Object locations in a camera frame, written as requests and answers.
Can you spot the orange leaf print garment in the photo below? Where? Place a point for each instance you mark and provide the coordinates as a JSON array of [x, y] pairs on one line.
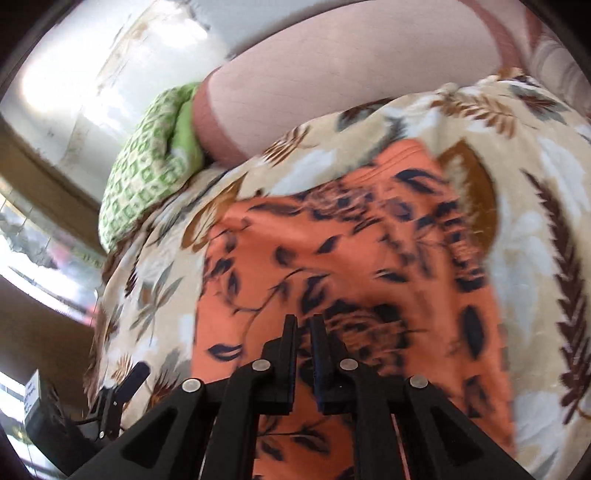
[[351, 258]]

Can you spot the green checked pillow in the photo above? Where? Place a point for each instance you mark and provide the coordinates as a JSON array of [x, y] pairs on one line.
[[143, 180]]

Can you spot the beige leaf printed blanket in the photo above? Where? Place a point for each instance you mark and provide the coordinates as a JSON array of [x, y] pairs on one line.
[[521, 258]]

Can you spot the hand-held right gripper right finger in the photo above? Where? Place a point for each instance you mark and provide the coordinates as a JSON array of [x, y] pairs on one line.
[[318, 357]]

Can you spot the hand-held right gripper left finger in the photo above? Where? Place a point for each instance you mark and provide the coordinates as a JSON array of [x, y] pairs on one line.
[[291, 353]]

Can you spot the brown wooden window frame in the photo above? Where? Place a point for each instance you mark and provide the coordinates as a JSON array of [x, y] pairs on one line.
[[51, 184]]

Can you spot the pink bolster pillow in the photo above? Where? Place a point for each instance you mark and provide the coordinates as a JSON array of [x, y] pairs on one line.
[[332, 78]]

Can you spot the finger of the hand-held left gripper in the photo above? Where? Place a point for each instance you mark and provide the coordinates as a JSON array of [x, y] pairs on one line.
[[134, 376]]

